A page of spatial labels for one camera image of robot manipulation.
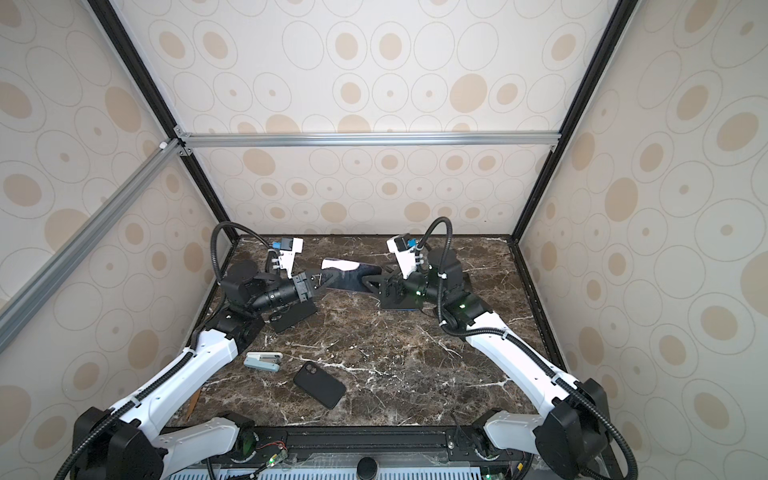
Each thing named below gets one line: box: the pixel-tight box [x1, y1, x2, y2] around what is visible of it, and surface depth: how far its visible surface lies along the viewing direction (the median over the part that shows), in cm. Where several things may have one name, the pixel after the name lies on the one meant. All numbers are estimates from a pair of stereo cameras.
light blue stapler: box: [244, 351, 283, 373], surface depth 87 cm
